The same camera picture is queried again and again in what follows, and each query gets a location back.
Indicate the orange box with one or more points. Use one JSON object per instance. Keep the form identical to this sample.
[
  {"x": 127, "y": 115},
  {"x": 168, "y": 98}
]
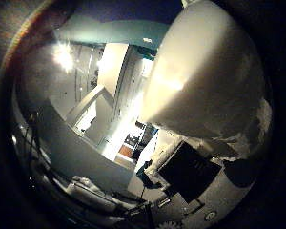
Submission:
[{"x": 126, "y": 151}]

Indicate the bright ceiling lamp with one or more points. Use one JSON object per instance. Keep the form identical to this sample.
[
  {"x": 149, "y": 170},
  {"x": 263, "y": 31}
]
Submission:
[{"x": 63, "y": 57}]

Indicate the white robot thumb shell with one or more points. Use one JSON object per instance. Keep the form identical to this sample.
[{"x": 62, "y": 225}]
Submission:
[{"x": 206, "y": 73}]

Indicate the grey partition panel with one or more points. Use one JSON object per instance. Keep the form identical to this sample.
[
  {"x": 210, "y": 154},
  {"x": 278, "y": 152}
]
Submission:
[{"x": 76, "y": 149}]

